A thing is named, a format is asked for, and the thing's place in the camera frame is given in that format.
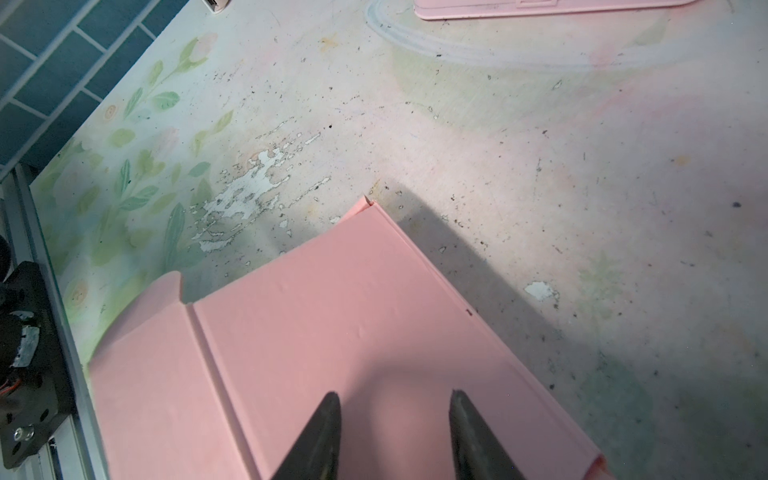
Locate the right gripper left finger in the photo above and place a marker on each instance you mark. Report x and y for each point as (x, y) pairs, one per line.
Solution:
(315, 453)

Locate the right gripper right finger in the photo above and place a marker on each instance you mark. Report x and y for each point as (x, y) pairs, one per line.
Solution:
(477, 453)

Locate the pink paper box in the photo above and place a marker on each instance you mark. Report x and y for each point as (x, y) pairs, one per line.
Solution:
(221, 388)

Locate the pink pencil case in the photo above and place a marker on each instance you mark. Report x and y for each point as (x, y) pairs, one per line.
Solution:
(474, 9)

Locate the small white pencil sharpener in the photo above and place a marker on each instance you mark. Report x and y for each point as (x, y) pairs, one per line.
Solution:
(216, 6)

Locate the aluminium front rail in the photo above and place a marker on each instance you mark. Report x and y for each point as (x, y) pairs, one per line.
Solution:
(74, 450)

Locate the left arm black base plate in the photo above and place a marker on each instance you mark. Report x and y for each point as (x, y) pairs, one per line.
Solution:
(34, 376)

